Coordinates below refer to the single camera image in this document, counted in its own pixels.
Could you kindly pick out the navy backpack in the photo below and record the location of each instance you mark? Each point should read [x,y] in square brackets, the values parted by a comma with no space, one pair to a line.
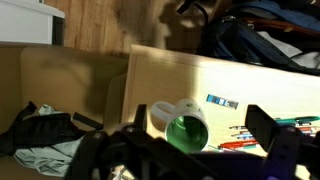
[240,43]

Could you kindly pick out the white mug green inside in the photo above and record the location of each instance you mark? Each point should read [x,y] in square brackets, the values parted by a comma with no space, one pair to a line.
[190,108]

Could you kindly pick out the crumpled black white cloth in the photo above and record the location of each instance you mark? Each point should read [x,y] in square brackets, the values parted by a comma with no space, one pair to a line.
[46,160]

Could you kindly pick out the blue pen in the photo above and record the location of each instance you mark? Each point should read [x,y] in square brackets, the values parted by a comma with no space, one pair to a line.
[246,137]

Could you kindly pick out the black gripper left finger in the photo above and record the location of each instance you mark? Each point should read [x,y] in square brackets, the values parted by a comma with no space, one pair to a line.
[100,146]

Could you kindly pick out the green pen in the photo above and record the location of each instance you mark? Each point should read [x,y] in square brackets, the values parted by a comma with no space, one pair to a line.
[296,120]

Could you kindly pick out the blue white label strip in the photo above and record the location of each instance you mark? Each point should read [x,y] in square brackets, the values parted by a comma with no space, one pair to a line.
[221,101]

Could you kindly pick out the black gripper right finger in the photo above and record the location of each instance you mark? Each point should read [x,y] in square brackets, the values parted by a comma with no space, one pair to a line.
[263,126]

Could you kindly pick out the white garment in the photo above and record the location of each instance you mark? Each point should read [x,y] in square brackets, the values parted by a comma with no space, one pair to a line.
[283,46]

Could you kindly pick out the red pen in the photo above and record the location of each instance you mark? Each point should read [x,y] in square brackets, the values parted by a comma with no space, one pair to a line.
[238,144]

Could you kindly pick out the white cabinet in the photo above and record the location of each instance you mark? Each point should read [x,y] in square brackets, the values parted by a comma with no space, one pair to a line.
[23,23]

